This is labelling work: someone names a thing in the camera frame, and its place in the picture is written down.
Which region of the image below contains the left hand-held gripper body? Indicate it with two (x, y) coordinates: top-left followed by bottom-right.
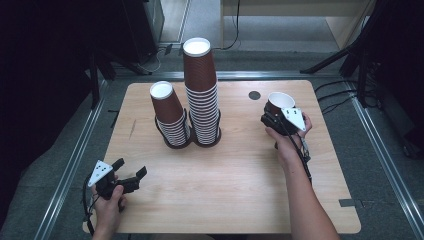
(87, 159), (141, 201)

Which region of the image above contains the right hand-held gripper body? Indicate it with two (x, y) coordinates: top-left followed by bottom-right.
(260, 107), (307, 136)

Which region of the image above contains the brown paper cup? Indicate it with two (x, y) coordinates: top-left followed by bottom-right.
(266, 92), (297, 118)

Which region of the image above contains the person's left hand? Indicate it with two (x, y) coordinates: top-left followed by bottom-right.
(90, 184), (128, 231)

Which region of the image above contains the person's right hand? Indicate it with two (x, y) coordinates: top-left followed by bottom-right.
(265, 111), (313, 168)

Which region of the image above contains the short stack of brown cups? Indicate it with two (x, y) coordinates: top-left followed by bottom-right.
(149, 80), (192, 148)

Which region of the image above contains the tall stack of brown cups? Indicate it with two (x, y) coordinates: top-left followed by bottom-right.
(182, 37), (221, 146)

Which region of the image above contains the black tripod stand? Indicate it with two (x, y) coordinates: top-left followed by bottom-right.
(299, 0), (388, 108)

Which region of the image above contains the black metal stand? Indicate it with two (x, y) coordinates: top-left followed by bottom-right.
(87, 46), (116, 109)

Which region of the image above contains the light wooden furniture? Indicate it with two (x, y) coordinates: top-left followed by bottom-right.
(219, 0), (378, 50)

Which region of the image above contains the black computer tower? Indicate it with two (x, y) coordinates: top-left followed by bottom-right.
(121, 0), (165, 64)

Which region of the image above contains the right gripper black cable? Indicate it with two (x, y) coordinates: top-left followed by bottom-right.
(264, 111), (313, 186)

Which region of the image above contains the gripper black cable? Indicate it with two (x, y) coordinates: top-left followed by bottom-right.
(82, 173), (101, 236)
(264, 111), (313, 186)

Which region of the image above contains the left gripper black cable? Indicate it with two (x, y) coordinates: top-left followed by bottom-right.
(82, 173), (101, 236)

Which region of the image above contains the metal floor rail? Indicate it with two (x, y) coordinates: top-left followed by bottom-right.
(33, 79), (109, 240)
(344, 79), (424, 240)
(111, 69), (349, 82)

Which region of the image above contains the black wire cup holder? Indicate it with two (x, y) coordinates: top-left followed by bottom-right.
(188, 109), (223, 148)
(153, 108), (194, 150)

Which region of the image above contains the black floor cable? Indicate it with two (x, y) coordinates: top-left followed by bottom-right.
(316, 92), (358, 115)
(314, 79), (349, 94)

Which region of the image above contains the black hanging cable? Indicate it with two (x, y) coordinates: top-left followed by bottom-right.
(213, 0), (242, 52)

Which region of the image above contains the white floor cable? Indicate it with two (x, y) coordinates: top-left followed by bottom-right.
(139, 45), (172, 74)

